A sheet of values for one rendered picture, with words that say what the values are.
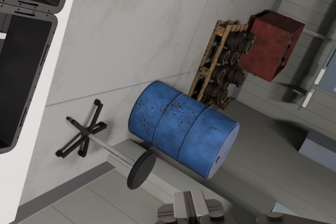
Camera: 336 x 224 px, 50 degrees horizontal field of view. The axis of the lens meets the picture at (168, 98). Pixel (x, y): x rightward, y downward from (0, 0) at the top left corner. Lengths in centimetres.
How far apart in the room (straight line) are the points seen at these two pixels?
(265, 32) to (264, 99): 181
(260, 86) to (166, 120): 398
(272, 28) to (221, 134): 277
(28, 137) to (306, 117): 617
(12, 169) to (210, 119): 228
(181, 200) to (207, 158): 306
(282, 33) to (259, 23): 37
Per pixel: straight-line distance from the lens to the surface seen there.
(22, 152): 126
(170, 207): 16
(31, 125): 121
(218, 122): 328
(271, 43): 567
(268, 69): 576
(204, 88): 466
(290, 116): 706
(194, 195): 16
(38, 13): 69
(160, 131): 334
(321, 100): 695
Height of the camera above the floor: 140
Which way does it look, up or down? 20 degrees down
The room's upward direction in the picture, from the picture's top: 119 degrees clockwise
